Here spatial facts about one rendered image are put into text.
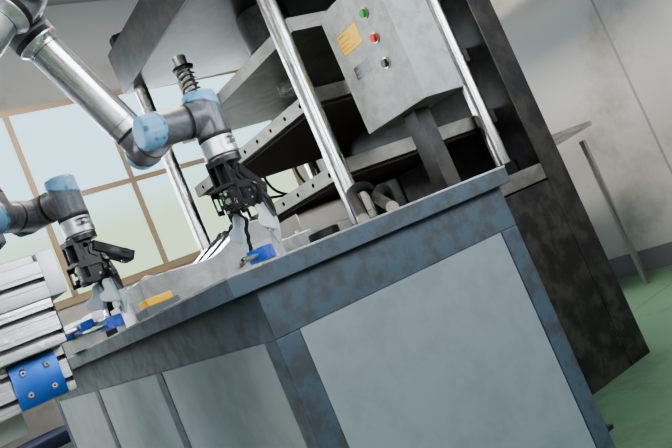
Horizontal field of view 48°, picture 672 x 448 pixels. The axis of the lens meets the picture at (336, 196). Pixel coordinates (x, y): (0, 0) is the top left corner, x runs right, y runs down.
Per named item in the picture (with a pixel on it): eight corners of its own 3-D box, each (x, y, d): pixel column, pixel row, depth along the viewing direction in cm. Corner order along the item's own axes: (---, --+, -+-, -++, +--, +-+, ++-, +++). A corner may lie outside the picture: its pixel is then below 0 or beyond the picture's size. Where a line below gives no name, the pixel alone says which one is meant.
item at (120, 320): (90, 343, 171) (82, 320, 171) (82, 347, 174) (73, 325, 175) (140, 322, 180) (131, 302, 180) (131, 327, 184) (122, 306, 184)
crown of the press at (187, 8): (278, 36, 229) (202, -141, 233) (153, 168, 336) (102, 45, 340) (466, -2, 276) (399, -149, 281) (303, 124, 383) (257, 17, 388)
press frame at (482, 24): (632, 365, 265) (427, -88, 279) (417, 390, 372) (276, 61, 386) (650, 352, 272) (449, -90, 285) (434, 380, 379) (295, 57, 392)
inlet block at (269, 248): (257, 268, 149) (247, 243, 149) (238, 277, 151) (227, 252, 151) (288, 257, 161) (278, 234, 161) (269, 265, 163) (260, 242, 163)
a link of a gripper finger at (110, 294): (108, 319, 174) (89, 287, 177) (130, 311, 178) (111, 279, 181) (111, 313, 172) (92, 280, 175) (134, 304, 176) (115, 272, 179)
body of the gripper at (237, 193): (218, 220, 156) (196, 167, 156) (240, 215, 163) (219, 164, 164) (247, 206, 152) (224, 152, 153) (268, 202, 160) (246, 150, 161)
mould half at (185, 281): (152, 317, 178) (131, 264, 179) (123, 331, 199) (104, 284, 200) (318, 248, 206) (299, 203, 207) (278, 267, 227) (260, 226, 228)
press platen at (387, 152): (346, 174, 239) (340, 159, 240) (219, 250, 330) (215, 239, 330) (498, 120, 281) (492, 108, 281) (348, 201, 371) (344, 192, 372)
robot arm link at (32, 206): (-11, 211, 178) (26, 192, 175) (19, 209, 189) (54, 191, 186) (0, 241, 177) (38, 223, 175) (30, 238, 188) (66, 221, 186)
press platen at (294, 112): (315, 102, 241) (309, 88, 241) (198, 198, 332) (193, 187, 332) (471, 60, 283) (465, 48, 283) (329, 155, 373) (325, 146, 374)
